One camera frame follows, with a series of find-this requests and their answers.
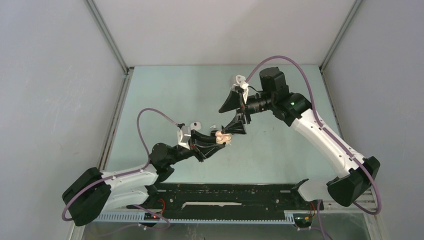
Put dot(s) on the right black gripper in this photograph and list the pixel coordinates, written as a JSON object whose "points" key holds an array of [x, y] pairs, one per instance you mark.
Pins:
{"points": [[235, 101]]}

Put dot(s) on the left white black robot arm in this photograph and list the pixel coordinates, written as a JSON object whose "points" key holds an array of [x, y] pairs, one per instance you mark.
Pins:
{"points": [[98, 191]]}

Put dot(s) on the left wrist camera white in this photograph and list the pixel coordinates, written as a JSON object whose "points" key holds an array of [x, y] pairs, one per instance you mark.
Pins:
{"points": [[184, 136]]}

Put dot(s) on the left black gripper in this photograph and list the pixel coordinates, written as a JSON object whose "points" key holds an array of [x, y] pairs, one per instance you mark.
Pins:
{"points": [[201, 152]]}

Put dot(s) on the aluminium rail frame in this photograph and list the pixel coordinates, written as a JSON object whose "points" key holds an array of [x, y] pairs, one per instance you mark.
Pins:
{"points": [[330, 225]]}

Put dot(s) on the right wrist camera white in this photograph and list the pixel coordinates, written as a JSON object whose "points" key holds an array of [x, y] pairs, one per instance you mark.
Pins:
{"points": [[238, 84]]}

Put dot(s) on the white earbud charging case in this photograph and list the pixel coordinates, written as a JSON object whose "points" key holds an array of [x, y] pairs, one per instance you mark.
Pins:
{"points": [[196, 126]]}

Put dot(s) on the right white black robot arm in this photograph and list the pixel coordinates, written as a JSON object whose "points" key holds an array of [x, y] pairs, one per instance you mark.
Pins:
{"points": [[352, 169]]}

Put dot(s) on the pink earbud charging case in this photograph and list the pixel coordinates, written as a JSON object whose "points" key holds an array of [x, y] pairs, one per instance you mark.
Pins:
{"points": [[223, 138]]}

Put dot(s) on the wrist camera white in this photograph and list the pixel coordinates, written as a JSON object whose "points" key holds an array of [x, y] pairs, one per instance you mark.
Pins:
{"points": [[238, 84], [184, 136]]}

